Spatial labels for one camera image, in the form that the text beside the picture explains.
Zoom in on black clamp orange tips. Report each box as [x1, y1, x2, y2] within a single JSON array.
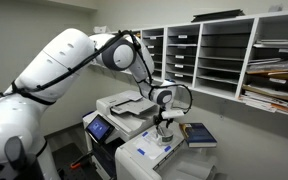
[[69, 151, 95, 171]]

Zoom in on white paper stack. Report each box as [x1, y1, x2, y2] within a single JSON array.
[[253, 38, 288, 50]]

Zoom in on white and green mug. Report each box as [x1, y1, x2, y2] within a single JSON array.
[[156, 127, 175, 145]]

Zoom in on printer touchscreen control panel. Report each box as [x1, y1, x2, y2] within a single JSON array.
[[84, 114, 116, 145]]

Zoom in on white mail sorter shelf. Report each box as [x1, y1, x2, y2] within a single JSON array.
[[88, 8, 288, 120]]

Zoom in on light grey wrist camera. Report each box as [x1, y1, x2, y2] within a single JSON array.
[[161, 109, 185, 120]]

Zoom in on manila folder stack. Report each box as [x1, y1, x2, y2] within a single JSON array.
[[245, 57, 288, 83]]

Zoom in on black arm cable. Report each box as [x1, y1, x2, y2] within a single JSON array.
[[0, 29, 194, 116]]

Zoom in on mixed paper folder stack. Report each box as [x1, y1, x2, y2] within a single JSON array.
[[238, 83, 288, 118]]

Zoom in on white paper sheet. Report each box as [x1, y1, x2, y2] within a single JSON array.
[[132, 132, 173, 161]]

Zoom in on blue hardcover book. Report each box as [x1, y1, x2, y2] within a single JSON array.
[[178, 122, 218, 149]]

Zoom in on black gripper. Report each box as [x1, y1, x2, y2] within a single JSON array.
[[153, 111, 172, 136]]

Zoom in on white shelf wall bracket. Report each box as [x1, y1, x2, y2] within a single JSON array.
[[217, 98, 227, 120]]

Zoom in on black tray stack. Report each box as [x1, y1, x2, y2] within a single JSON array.
[[190, 8, 246, 24]]

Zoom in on white grey multifunction printer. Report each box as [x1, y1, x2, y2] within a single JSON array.
[[82, 89, 160, 180]]

